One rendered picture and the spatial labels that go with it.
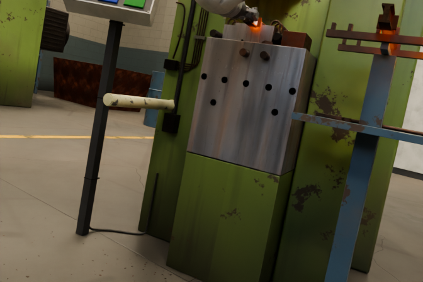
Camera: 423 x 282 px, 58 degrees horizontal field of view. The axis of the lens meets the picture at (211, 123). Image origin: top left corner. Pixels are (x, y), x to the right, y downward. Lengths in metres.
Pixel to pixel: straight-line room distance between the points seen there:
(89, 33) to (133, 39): 1.23
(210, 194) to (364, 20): 0.86
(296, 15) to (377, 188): 0.91
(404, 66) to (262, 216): 1.00
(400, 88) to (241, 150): 0.88
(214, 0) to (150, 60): 8.96
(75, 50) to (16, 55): 4.78
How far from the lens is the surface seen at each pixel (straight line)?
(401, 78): 1.95
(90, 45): 10.99
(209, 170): 1.44
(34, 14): 6.14
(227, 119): 1.40
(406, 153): 6.54
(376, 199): 1.97
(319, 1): 1.95
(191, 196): 1.49
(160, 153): 1.77
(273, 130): 1.34
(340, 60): 1.52
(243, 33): 1.48
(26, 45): 6.09
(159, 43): 9.87
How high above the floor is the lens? 0.71
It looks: 5 degrees down
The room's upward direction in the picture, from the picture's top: 11 degrees clockwise
